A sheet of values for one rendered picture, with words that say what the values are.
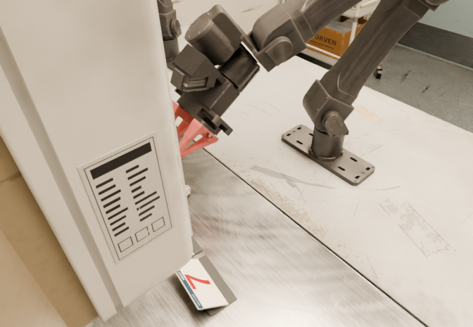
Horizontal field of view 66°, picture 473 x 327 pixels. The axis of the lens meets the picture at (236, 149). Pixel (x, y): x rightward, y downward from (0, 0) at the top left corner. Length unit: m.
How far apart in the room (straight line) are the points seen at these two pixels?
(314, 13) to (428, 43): 2.95
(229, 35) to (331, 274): 0.39
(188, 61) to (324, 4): 0.22
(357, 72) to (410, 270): 0.33
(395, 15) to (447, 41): 2.80
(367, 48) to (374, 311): 0.40
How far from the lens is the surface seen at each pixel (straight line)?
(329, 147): 0.74
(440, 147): 0.90
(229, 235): 0.64
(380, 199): 0.73
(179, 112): 0.61
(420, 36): 3.53
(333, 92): 0.67
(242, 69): 0.59
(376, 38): 0.66
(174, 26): 1.08
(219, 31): 0.57
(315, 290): 0.59
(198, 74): 0.53
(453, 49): 3.45
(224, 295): 0.57
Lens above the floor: 1.41
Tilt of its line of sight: 40 degrees down
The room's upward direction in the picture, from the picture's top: 1 degrees counter-clockwise
